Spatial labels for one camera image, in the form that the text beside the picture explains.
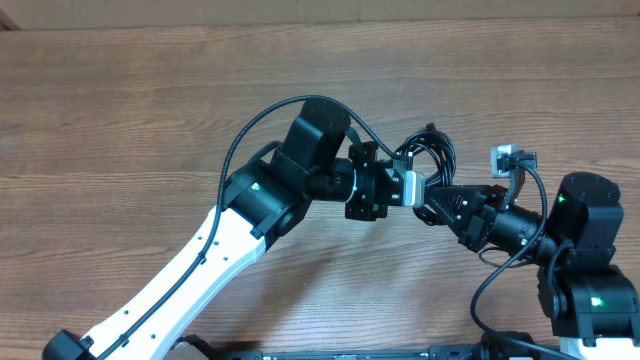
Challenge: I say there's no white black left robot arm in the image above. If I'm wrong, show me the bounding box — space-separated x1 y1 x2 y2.
42 95 424 359

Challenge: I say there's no black usb cable bundle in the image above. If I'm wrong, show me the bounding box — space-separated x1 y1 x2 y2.
392 122 458 227

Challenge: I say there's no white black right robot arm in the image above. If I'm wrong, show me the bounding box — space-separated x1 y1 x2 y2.
424 169 639 359

